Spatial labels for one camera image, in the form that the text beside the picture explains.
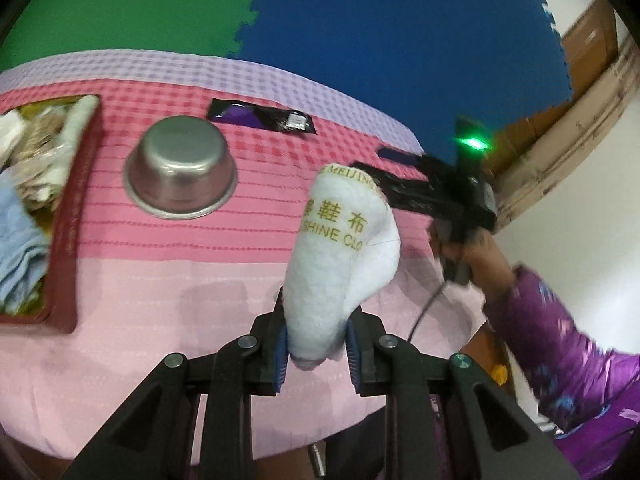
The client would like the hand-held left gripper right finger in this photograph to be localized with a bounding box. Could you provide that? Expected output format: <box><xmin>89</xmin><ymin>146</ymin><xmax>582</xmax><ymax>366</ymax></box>
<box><xmin>345</xmin><ymin>307</ymin><xmax>581</xmax><ymax>480</ymax></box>

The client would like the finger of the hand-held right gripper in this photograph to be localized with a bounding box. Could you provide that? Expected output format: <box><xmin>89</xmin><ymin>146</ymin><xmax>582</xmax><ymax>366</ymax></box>
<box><xmin>377</xmin><ymin>146</ymin><xmax>427</xmax><ymax>167</ymax></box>
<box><xmin>351</xmin><ymin>160</ymin><xmax>432</xmax><ymax>212</ymax></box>

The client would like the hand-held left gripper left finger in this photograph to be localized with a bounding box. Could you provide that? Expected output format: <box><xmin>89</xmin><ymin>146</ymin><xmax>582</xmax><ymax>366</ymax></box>
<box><xmin>60</xmin><ymin>287</ymin><xmax>290</xmax><ymax>480</ymax></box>

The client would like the white shoe shine mitt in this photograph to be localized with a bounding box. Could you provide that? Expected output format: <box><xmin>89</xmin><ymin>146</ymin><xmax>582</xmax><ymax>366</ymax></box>
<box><xmin>284</xmin><ymin>162</ymin><xmax>402</xmax><ymax>372</ymax></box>

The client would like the red box with gold lining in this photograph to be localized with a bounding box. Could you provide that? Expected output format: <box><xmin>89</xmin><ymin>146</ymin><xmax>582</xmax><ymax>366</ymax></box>
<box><xmin>0</xmin><ymin>94</ymin><xmax>103</xmax><ymax>335</ymax></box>

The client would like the light blue towel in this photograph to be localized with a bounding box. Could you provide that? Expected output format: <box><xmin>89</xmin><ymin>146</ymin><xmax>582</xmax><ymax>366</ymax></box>
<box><xmin>0</xmin><ymin>170</ymin><xmax>51</xmax><ymax>313</ymax></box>

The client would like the person's right forearm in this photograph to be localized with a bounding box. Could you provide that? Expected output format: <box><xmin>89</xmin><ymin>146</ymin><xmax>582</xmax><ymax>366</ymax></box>
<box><xmin>470</xmin><ymin>260</ymin><xmax>640</xmax><ymax>480</ymax></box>

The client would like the person's right hand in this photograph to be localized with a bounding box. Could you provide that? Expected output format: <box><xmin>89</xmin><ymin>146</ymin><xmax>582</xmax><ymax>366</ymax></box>
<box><xmin>427</xmin><ymin>219</ymin><xmax>513</xmax><ymax>303</ymax></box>

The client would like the blue foam mat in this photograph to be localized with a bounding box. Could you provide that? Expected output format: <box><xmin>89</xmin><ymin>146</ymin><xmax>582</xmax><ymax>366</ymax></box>
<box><xmin>235</xmin><ymin>0</ymin><xmax>574</xmax><ymax>162</ymax></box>

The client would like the pink striped blanket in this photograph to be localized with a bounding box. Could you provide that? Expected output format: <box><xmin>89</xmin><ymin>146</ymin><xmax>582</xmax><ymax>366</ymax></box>
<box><xmin>0</xmin><ymin>50</ymin><xmax>507</xmax><ymax>461</ymax></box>

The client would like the black and purple packet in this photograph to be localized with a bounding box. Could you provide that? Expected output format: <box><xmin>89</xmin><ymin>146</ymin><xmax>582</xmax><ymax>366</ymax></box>
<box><xmin>206</xmin><ymin>98</ymin><xmax>318</xmax><ymax>136</ymax></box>

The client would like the brown cardboard box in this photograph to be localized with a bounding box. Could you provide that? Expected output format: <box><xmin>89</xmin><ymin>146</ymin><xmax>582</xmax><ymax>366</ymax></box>
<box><xmin>560</xmin><ymin>0</ymin><xmax>621</xmax><ymax>99</ymax></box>

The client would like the stainless steel bowl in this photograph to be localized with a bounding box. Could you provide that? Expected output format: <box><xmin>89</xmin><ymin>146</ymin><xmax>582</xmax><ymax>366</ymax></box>
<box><xmin>123</xmin><ymin>115</ymin><xmax>239</xmax><ymax>220</ymax></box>

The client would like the green foam mat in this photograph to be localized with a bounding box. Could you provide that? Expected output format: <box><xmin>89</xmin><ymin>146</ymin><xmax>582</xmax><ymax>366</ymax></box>
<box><xmin>0</xmin><ymin>0</ymin><xmax>282</xmax><ymax>74</ymax></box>

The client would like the beige patterned cloth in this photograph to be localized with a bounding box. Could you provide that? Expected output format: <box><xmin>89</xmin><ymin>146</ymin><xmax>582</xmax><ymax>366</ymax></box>
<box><xmin>15</xmin><ymin>105</ymin><xmax>76</xmax><ymax>206</ymax></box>

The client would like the white cloth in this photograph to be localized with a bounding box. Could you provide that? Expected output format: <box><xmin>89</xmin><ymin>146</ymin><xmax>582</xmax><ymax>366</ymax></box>
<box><xmin>0</xmin><ymin>110</ymin><xmax>27</xmax><ymax>168</ymax></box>

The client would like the black cable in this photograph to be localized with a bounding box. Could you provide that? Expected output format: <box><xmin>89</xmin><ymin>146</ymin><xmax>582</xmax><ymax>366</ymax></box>
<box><xmin>407</xmin><ymin>280</ymin><xmax>449</xmax><ymax>344</ymax></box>

